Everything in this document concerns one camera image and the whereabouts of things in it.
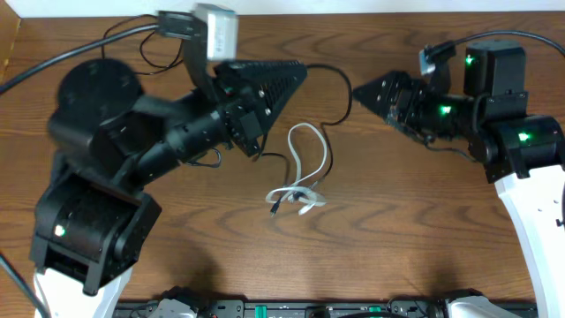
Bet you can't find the black usb cable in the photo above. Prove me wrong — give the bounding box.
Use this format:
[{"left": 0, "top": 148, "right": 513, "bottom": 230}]
[{"left": 101, "top": 13, "right": 185, "bottom": 76}]

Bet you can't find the long black cable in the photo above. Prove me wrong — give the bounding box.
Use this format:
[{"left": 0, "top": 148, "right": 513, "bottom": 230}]
[{"left": 253, "top": 64, "right": 354, "bottom": 218}]

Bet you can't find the white cable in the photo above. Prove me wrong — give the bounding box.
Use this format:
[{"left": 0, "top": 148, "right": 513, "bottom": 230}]
[{"left": 265, "top": 122, "right": 330, "bottom": 216}]

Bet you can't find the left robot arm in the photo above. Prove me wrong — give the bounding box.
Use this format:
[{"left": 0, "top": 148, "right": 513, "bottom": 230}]
[{"left": 30, "top": 59, "right": 307, "bottom": 317}]

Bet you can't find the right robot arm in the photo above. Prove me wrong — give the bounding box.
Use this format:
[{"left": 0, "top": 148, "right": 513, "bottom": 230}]
[{"left": 352, "top": 31, "right": 564, "bottom": 317}]

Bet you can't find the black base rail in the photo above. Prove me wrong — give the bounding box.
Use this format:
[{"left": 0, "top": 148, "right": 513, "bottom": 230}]
[{"left": 114, "top": 286, "right": 447, "bottom": 318}]

